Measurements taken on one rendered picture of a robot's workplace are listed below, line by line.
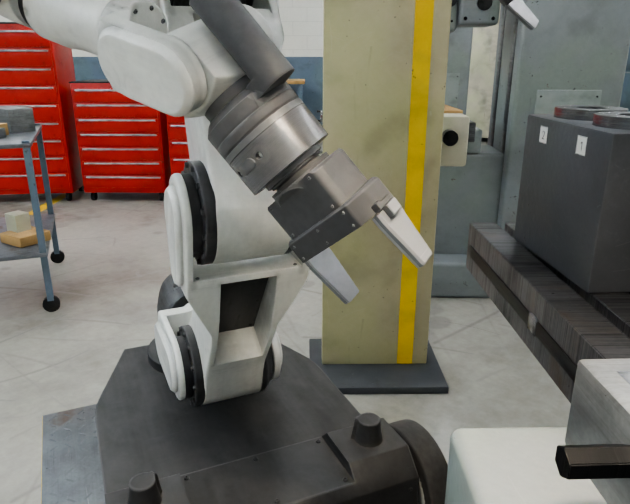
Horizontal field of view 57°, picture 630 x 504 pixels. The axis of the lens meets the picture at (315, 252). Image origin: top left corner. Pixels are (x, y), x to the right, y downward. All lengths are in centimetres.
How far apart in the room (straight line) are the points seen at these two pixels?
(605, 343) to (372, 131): 154
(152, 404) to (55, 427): 36
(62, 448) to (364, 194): 106
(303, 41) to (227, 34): 882
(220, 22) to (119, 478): 74
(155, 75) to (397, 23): 160
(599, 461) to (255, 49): 37
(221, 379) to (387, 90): 133
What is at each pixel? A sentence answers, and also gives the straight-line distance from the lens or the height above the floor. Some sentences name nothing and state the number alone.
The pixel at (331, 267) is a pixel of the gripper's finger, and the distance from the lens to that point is 58.
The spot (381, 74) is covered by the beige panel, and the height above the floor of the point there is 114.
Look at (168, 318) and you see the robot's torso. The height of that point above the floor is 73.
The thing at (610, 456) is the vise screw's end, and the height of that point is 98.
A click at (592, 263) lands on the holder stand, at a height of 97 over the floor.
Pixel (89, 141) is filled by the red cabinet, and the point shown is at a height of 52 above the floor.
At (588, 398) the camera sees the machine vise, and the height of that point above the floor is 99.
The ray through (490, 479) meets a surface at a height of 85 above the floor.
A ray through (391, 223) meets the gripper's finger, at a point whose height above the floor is 106.
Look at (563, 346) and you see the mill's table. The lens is 68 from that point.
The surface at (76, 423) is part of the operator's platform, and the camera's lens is 148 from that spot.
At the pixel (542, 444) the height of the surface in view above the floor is 85.
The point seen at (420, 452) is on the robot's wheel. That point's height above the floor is 59.
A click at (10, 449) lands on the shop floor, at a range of 219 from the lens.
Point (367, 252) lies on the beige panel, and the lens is 216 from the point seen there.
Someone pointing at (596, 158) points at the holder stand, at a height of 109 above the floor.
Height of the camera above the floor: 120
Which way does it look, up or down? 19 degrees down
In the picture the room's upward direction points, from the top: straight up
